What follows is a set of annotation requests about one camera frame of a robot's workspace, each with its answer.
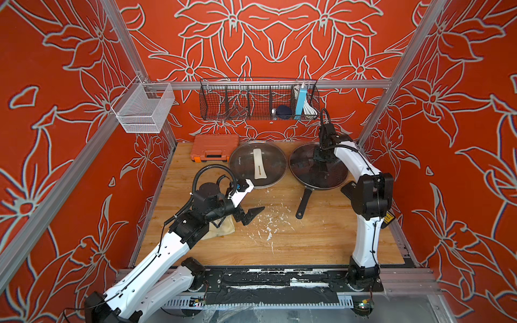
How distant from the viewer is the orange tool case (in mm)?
1091

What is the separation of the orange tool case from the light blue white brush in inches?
15.0

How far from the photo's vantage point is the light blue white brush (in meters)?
0.87
